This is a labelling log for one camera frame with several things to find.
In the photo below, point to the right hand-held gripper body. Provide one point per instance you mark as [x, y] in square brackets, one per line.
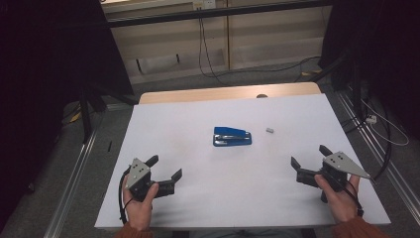
[343, 165]

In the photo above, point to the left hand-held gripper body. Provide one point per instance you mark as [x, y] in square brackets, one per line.
[138, 172]

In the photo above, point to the blue stapler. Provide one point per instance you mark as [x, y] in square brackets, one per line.
[231, 140]

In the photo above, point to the person's right hand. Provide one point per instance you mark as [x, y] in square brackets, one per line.
[343, 205]

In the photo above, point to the person's left hand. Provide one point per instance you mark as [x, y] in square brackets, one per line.
[140, 213]

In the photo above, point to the small black floor object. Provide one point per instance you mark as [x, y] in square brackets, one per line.
[109, 146]

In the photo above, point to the white power plug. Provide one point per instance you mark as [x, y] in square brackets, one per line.
[371, 119]

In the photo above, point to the white table cover sheet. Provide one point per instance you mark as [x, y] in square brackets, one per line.
[231, 198]

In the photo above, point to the black metal stand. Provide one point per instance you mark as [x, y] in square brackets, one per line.
[356, 92]
[86, 119]

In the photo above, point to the light wooden table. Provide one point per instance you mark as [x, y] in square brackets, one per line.
[198, 94]

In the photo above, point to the black curtain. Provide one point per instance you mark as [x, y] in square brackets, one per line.
[389, 49]
[39, 66]

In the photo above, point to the aluminium floor rail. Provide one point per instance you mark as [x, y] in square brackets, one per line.
[71, 188]
[379, 155]

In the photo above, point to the black metal rail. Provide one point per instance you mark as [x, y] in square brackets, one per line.
[214, 13]

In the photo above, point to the white wall socket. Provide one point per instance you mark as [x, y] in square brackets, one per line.
[204, 4]

